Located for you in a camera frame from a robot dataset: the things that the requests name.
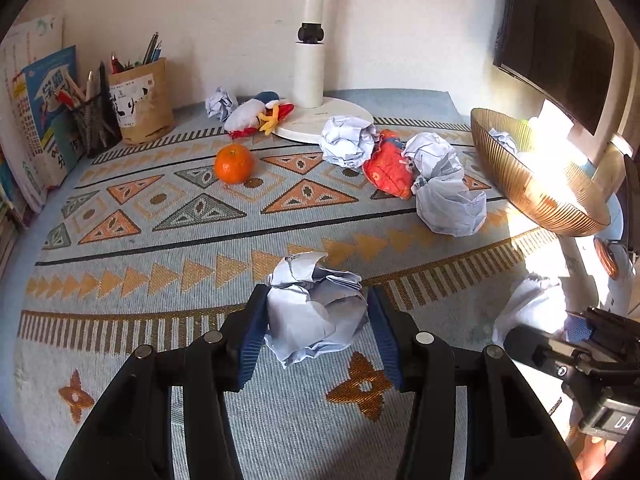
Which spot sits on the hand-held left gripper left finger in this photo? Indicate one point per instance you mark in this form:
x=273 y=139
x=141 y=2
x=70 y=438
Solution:
x=252 y=340

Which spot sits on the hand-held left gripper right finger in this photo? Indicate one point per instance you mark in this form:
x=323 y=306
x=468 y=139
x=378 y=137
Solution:
x=385 y=340

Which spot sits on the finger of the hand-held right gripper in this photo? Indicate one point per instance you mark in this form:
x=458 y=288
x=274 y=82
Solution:
x=545 y=350
x=580 y=327

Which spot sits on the white paper ball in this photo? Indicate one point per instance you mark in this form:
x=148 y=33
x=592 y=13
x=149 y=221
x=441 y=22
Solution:
x=432 y=152
x=530 y=305
x=312 y=310
x=502 y=141
x=450 y=207
x=347 y=140

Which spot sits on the amber ribbed glass bowl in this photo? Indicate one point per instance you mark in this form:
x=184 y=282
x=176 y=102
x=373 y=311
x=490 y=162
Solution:
x=540 y=197

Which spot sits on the red snack packet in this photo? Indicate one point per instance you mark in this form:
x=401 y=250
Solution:
x=390 y=167

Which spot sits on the small paper ball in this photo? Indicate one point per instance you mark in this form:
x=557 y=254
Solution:
x=221 y=103

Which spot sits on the person's right hand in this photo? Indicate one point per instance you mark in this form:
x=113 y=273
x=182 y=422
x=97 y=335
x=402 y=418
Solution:
x=592 y=457

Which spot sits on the copper round object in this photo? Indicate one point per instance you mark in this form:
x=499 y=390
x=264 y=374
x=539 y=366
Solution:
x=607 y=260

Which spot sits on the patterned woven mat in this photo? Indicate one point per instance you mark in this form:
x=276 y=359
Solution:
x=175 y=240

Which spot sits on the orange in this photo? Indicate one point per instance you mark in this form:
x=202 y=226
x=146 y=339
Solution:
x=234 y=162

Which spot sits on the green object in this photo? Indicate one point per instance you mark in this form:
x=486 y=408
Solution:
x=525 y=123

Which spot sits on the colourful plush toy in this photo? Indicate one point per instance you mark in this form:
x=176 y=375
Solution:
x=255 y=115

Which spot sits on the kraft paper pen holder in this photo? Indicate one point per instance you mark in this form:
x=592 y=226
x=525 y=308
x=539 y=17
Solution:
x=142 y=107

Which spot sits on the black mesh pen holder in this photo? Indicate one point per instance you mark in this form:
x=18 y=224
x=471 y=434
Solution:
x=95 y=122

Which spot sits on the white desk lamp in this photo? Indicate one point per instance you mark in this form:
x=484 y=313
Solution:
x=307 y=75

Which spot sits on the black monitor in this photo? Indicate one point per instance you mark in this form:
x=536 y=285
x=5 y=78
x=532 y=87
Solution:
x=550 y=35

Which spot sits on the black pen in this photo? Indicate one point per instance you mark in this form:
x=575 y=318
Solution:
x=103 y=80

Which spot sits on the blue pen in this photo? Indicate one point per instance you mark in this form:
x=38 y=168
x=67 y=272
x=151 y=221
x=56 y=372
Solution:
x=157 y=54

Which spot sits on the white pen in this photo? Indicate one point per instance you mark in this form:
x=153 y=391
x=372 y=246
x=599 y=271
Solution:
x=89 y=86

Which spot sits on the red pen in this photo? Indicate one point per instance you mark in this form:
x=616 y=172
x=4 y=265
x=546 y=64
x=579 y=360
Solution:
x=115 y=63

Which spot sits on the silver pen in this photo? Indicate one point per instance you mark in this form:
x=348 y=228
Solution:
x=151 y=47

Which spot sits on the white booklet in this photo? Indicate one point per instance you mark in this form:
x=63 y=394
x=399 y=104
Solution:
x=20 y=60

